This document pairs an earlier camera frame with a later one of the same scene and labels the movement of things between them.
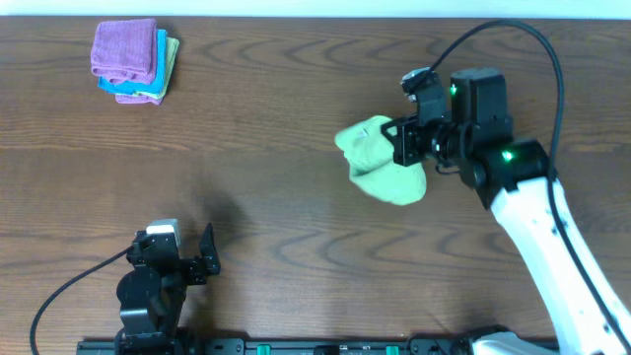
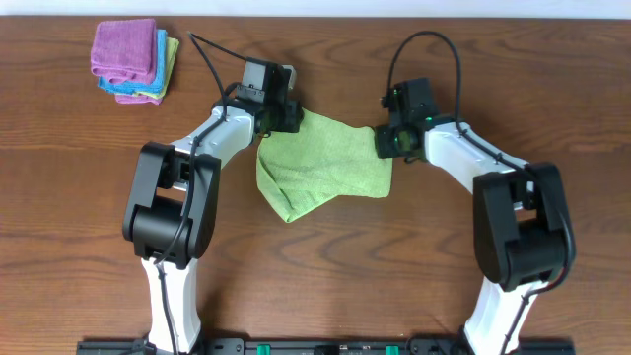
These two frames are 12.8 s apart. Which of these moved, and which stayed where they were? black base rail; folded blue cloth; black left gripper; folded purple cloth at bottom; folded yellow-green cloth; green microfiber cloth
Moved: black left gripper; green microfiber cloth
Stayed: folded yellow-green cloth; folded purple cloth at bottom; folded blue cloth; black base rail
